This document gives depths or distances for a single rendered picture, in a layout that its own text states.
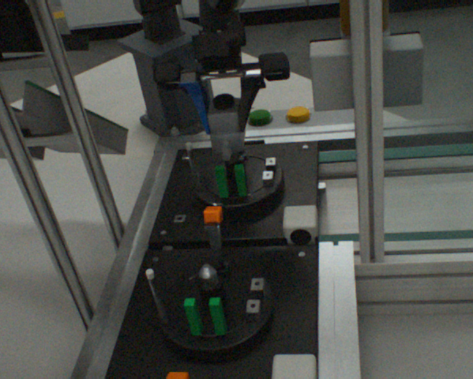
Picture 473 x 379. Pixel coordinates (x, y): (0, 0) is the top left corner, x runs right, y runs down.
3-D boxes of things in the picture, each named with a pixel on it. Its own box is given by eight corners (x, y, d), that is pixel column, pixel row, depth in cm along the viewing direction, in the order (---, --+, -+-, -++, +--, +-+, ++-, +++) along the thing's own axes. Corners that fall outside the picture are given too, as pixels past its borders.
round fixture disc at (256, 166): (201, 163, 102) (199, 154, 101) (286, 159, 100) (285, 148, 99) (187, 219, 91) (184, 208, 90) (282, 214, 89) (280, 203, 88)
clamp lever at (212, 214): (212, 263, 79) (206, 206, 77) (227, 263, 79) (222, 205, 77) (207, 274, 76) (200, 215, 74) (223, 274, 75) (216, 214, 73)
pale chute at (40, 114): (59, 152, 109) (62, 127, 110) (125, 155, 105) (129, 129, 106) (-59, 113, 83) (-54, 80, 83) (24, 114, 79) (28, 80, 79)
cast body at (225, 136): (218, 129, 94) (210, 88, 89) (246, 127, 93) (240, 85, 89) (211, 161, 87) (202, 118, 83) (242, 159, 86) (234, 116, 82)
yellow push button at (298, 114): (288, 116, 114) (287, 106, 113) (310, 114, 113) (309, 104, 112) (287, 127, 111) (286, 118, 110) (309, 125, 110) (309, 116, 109)
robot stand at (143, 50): (192, 97, 146) (174, 16, 134) (229, 117, 135) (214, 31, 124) (139, 123, 140) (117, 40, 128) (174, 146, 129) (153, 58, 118)
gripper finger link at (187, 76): (183, 76, 90) (177, 69, 86) (246, 70, 88) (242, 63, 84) (184, 90, 90) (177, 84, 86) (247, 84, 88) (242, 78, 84)
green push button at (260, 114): (250, 118, 115) (249, 109, 114) (272, 117, 115) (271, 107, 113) (249, 130, 112) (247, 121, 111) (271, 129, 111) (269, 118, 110)
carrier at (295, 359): (148, 260, 88) (125, 190, 81) (318, 254, 84) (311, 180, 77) (102, 409, 69) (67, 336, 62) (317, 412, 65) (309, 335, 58)
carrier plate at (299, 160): (179, 159, 108) (177, 148, 107) (318, 149, 104) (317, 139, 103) (150, 253, 90) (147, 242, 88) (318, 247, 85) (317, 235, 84)
